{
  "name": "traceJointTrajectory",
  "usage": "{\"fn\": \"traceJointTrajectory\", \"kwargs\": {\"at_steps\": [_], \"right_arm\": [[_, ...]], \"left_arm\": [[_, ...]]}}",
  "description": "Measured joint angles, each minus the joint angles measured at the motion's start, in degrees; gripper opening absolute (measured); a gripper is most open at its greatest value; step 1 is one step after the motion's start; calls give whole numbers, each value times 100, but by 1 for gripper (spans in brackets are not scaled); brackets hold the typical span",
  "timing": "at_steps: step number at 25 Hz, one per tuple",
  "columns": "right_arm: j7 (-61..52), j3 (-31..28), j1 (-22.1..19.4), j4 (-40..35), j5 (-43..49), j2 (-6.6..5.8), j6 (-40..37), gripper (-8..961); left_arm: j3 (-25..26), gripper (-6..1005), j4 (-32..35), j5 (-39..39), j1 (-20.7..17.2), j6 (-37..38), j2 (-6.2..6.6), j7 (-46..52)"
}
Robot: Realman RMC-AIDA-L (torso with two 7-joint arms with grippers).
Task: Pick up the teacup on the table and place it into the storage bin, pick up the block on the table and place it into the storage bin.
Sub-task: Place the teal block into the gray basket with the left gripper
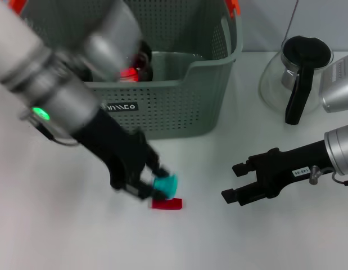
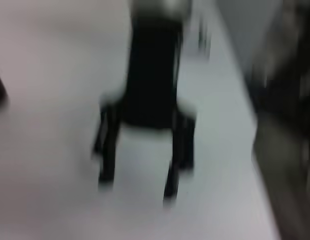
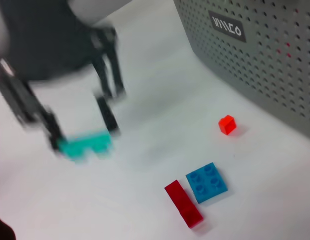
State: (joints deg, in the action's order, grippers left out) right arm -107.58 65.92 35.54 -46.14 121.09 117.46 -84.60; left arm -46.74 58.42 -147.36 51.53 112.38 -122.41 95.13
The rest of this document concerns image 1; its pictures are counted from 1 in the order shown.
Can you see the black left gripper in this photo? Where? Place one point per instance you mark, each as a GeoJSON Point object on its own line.
{"type": "Point", "coordinates": [120, 152]}

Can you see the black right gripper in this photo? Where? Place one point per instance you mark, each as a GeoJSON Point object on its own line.
{"type": "Point", "coordinates": [291, 166]}

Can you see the teal square toy plate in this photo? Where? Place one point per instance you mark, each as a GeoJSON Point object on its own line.
{"type": "Point", "coordinates": [166, 185]}

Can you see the dark red long toy brick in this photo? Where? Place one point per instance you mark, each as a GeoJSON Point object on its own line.
{"type": "Point", "coordinates": [169, 204]}

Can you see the glass teacup with black sleeve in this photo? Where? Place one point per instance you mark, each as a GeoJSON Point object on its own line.
{"type": "Point", "coordinates": [145, 70]}

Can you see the grey-green perforated plastic storage bin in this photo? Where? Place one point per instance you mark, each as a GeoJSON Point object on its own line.
{"type": "Point", "coordinates": [176, 112]}

